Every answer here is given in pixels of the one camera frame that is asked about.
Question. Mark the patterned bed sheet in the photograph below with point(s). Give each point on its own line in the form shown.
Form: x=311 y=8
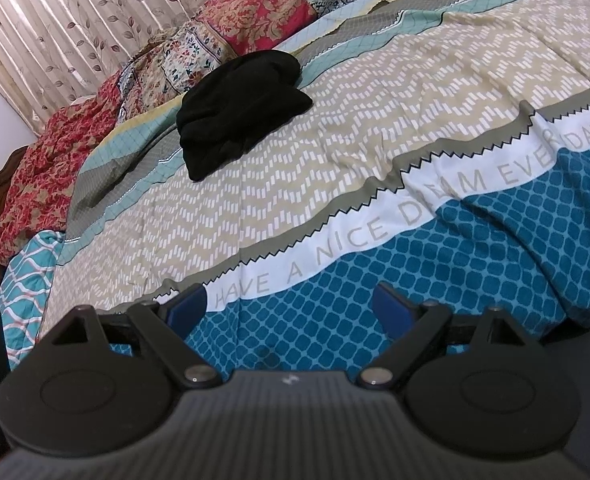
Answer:
x=375 y=125

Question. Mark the red floral quilt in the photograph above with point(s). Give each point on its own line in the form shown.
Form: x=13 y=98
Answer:
x=40 y=175

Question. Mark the teal wavy patterned cloth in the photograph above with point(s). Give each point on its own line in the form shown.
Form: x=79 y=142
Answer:
x=25 y=285

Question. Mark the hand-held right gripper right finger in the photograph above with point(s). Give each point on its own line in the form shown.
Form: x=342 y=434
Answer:
x=394 y=310

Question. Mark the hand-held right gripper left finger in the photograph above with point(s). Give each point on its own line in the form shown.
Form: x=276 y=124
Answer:
x=191 y=307

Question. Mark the black pants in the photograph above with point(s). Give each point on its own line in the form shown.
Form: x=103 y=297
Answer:
x=240 y=110

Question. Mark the leaf print curtain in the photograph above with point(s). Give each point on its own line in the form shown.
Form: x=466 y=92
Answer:
x=75 y=20

